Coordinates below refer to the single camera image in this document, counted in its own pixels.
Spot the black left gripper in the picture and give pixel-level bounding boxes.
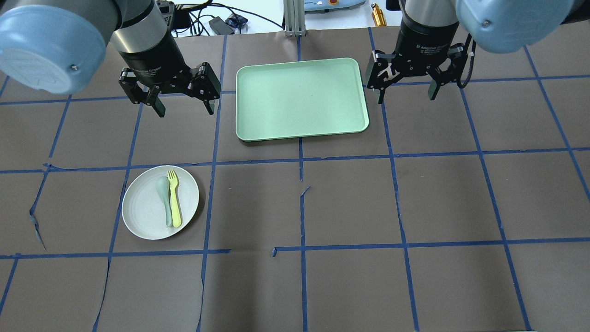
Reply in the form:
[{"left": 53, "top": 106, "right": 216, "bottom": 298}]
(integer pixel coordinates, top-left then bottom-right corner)
[{"left": 119, "top": 51, "right": 221, "bottom": 118}]

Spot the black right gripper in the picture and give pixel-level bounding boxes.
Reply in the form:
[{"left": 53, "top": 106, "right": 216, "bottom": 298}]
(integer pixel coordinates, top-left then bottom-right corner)
[{"left": 366, "top": 28, "right": 468, "bottom": 104}]

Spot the white round plate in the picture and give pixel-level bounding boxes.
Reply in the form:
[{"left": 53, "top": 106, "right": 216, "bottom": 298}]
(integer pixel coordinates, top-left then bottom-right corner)
[{"left": 122, "top": 165, "right": 200, "bottom": 240}]

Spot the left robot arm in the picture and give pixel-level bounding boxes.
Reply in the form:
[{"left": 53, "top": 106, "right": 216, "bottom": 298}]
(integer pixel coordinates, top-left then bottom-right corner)
[{"left": 0, "top": 0, "right": 221, "bottom": 117}]

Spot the yellow plastic fork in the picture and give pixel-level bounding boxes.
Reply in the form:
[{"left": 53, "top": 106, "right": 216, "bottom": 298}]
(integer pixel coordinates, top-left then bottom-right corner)
[{"left": 168, "top": 169, "right": 183, "bottom": 228}]

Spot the gold metal cylinder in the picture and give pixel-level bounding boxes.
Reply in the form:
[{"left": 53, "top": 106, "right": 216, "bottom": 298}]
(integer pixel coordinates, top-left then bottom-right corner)
[{"left": 371, "top": 3, "right": 387, "bottom": 27}]

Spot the green plastic spoon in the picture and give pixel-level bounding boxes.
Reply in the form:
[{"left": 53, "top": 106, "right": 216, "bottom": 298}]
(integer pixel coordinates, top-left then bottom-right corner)
[{"left": 156, "top": 176, "right": 173, "bottom": 227}]

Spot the black power adapter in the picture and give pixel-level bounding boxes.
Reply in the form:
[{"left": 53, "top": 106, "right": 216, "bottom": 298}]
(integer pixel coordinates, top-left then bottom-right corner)
[{"left": 208, "top": 17, "right": 235, "bottom": 36}]

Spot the light green tray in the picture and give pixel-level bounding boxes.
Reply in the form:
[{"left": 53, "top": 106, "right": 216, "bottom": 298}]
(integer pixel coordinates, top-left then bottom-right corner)
[{"left": 236, "top": 58, "right": 370, "bottom": 142}]

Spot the aluminium frame post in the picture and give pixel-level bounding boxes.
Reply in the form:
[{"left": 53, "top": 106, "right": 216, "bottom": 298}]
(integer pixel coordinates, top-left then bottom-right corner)
[{"left": 283, "top": 0, "right": 307, "bottom": 36}]

